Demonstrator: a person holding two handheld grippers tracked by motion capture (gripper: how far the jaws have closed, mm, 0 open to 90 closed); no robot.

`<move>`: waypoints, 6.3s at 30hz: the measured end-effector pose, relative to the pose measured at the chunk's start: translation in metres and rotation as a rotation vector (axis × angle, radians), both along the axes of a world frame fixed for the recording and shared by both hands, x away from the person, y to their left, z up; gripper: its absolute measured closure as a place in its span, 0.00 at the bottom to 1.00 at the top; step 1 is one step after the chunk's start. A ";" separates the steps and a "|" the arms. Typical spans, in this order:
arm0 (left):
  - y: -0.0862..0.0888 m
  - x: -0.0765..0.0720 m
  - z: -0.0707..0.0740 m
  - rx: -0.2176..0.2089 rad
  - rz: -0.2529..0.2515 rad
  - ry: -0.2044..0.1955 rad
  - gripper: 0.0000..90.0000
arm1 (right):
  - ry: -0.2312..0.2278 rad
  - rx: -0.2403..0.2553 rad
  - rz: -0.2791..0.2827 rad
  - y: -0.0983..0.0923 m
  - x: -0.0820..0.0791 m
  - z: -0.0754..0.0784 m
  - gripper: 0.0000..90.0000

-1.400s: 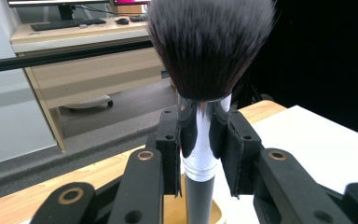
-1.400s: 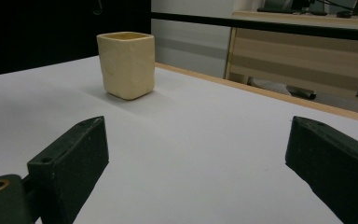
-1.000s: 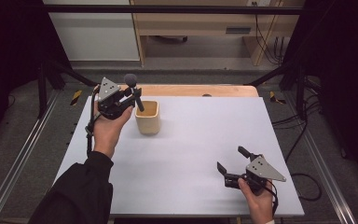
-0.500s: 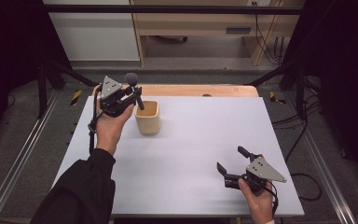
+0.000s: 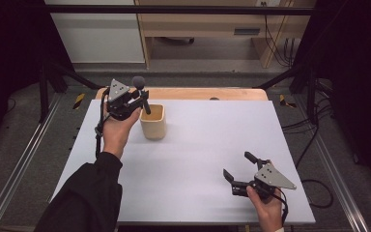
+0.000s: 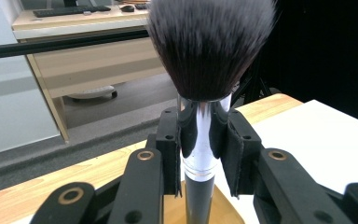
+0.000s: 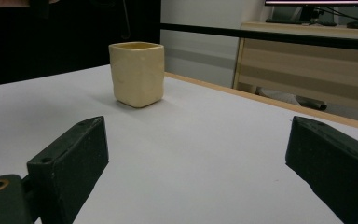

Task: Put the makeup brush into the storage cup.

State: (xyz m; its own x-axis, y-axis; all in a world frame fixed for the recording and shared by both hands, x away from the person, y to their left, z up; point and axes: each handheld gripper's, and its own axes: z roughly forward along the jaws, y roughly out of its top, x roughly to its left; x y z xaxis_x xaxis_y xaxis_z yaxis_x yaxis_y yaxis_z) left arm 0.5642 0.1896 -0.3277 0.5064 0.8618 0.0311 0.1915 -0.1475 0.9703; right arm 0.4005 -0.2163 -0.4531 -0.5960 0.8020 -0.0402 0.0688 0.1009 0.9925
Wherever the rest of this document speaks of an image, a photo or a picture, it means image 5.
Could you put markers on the dark object under desk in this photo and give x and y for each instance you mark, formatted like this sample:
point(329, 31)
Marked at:
point(180, 41)

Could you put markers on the black makeup brush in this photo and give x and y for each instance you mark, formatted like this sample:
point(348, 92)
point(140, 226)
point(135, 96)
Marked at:
point(138, 82)

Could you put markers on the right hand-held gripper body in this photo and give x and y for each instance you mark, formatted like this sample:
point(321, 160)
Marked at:
point(273, 178)

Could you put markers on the square wooden cup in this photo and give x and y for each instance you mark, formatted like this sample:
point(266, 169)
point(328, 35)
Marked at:
point(153, 129)

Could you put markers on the black horizontal frame bar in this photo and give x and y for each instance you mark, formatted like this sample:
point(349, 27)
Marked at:
point(174, 9)

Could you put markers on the white cabinet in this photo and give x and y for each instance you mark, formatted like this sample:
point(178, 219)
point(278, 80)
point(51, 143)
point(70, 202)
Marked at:
point(99, 38)

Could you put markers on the black metal stand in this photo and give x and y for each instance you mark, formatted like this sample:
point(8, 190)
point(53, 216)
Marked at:
point(43, 93)
point(310, 96)

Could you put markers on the black curtain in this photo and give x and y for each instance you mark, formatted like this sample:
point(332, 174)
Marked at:
point(9, 48)
point(360, 80)

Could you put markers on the light wooden table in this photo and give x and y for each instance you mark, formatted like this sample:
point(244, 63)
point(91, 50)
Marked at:
point(190, 93)

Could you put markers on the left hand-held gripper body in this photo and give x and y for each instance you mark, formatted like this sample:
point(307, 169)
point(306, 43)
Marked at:
point(118, 91)

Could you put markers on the yellow black tape marker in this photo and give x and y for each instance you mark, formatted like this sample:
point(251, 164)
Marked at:
point(79, 101)
point(283, 100)

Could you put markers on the person's right hand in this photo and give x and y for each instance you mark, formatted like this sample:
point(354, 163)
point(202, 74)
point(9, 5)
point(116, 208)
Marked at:
point(270, 212)

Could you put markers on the wooden desk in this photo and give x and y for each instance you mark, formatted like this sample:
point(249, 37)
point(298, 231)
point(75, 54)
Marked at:
point(203, 24)

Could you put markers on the person's left hand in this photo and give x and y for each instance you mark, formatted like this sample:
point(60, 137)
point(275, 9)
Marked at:
point(117, 135)

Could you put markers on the aluminium rail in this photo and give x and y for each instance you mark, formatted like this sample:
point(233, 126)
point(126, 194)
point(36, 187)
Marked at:
point(335, 174)
point(19, 164)

